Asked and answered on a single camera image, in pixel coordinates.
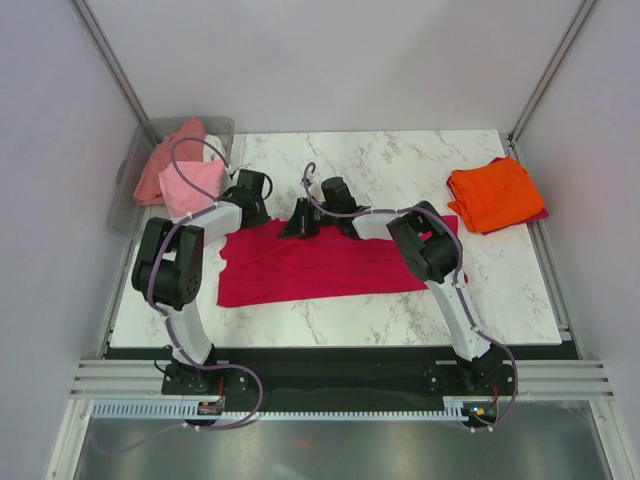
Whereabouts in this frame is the magenta t shirt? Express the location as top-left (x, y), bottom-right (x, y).
top-left (489, 157), bottom-right (549, 232)
top-left (217, 220), bottom-right (427, 308)

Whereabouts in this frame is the white t shirt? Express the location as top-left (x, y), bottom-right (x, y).
top-left (202, 134), bottom-right (226, 163)

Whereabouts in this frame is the orange folded t shirt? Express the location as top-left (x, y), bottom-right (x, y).
top-left (446, 157), bottom-right (549, 235)

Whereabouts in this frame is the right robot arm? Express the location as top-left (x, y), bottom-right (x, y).
top-left (281, 177), bottom-right (519, 395)

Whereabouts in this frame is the aluminium frame post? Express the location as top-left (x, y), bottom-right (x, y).
top-left (69, 0), bottom-right (160, 144)
top-left (501, 0), bottom-right (600, 150)

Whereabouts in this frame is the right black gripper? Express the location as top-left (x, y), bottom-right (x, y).
top-left (279, 198), bottom-right (339, 240)

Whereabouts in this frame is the right aluminium frame post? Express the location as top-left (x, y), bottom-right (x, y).
top-left (501, 0), bottom-right (600, 150)

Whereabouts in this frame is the folded magenta t shirt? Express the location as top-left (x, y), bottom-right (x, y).
top-left (489, 157), bottom-right (549, 232)

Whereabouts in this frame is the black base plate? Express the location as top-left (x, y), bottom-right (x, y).
top-left (105, 341), bottom-right (578, 412)

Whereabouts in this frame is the clear plastic bin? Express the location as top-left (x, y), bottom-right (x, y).
top-left (106, 116), bottom-right (235, 237)

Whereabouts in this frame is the left aluminium frame post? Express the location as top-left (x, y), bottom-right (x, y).
top-left (69, 0), bottom-right (160, 144)

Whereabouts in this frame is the light pink t shirt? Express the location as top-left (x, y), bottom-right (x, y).
top-left (159, 160), bottom-right (227, 218)

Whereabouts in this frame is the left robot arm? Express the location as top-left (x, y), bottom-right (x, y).
top-left (131, 169), bottom-right (273, 395)

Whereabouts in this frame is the white slotted cable duct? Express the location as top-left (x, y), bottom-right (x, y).
top-left (91, 399), bottom-right (469, 422)

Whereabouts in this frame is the dusty rose t shirt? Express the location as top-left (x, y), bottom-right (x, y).
top-left (133, 117), bottom-right (205, 206)

